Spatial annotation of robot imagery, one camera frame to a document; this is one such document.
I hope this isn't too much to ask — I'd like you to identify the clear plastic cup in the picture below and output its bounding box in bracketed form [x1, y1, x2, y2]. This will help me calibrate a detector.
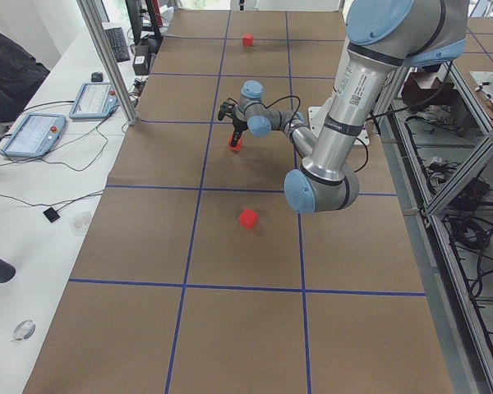
[69, 211, 92, 236]

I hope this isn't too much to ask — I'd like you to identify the black computer mouse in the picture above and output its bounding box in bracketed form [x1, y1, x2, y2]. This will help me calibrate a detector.
[90, 71, 104, 82]

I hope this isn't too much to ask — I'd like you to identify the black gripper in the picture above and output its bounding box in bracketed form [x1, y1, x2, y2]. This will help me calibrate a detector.
[229, 116, 247, 147]

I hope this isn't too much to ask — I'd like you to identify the aluminium frame post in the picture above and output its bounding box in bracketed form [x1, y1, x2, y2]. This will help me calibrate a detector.
[76, 0, 137, 126]

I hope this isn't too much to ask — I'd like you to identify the person in black clothes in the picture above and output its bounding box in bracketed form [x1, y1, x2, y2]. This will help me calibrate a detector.
[0, 33, 50, 123]

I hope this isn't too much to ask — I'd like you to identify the blue teach pendant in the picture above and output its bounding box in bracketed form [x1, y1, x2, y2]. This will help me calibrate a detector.
[69, 82, 118, 121]
[0, 113, 67, 158]

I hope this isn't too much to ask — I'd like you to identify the black keyboard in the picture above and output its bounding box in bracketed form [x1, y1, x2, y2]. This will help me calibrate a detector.
[104, 27, 131, 62]

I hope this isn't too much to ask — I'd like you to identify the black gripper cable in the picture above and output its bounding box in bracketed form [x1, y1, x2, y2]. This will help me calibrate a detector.
[225, 95, 302, 124]

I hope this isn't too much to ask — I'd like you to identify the black power adapter box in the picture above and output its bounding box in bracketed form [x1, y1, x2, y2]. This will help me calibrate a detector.
[132, 44, 150, 76]

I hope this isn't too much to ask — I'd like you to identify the blue teach pendant near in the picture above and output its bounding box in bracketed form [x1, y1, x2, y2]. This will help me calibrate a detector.
[0, 113, 67, 158]

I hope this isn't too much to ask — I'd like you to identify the aluminium frame rail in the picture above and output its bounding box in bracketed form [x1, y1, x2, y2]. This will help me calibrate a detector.
[423, 63, 493, 393]

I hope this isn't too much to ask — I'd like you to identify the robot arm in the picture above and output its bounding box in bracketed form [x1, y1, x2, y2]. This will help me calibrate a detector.
[218, 1, 468, 214]

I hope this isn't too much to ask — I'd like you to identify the brown cardboard box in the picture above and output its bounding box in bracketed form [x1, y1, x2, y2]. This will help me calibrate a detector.
[401, 71, 459, 111]

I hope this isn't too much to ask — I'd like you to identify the small black square pad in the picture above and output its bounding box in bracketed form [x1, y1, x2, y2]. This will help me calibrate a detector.
[43, 207, 61, 223]

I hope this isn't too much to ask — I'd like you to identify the blue teach pendant far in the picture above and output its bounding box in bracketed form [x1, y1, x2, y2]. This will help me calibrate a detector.
[69, 82, 118, 121]

